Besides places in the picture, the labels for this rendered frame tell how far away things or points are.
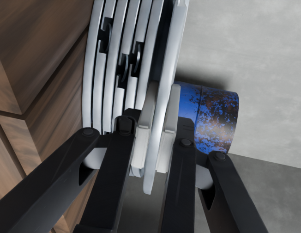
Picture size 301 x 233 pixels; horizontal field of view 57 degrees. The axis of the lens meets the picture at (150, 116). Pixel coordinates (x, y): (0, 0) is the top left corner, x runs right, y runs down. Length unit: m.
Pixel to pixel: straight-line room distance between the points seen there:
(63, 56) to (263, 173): 3.58
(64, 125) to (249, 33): 2.27
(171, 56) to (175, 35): 0.01
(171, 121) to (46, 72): 0.08
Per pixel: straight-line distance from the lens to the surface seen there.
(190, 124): 0.18
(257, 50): 2.52
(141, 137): 0.16
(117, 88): 0.22
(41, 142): 0.18
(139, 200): 3.24
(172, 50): 0.18
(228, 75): 2.69
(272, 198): 3.61
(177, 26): 0.18
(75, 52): 0.20
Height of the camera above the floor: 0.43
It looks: 5 degrees down
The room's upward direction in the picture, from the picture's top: 102 degrees clockwise
